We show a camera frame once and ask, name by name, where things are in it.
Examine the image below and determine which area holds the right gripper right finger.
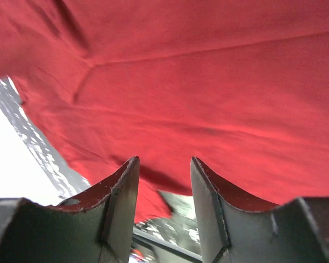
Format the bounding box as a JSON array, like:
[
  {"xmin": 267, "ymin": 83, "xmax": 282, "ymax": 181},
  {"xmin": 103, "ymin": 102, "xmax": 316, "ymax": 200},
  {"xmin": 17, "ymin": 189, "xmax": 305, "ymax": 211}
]
[{"xmin": 190, "ymin": 157, "xmax": 329, "ymax": 262}]

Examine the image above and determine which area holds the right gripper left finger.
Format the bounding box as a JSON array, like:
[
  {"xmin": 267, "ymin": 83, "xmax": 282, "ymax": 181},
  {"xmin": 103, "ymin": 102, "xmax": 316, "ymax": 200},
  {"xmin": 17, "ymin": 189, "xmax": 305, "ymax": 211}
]
[{"xmin": 0, "ymin": 157, "xmax": 140, "ymax": 262}]

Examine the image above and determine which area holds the dark red t-shirt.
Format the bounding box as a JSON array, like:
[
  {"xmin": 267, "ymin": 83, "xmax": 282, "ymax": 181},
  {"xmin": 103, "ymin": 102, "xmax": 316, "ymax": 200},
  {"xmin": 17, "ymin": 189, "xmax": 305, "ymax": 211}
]
[{"xmin": 0, "ymin": 1, "xmax": 329, "ymax": 221}]

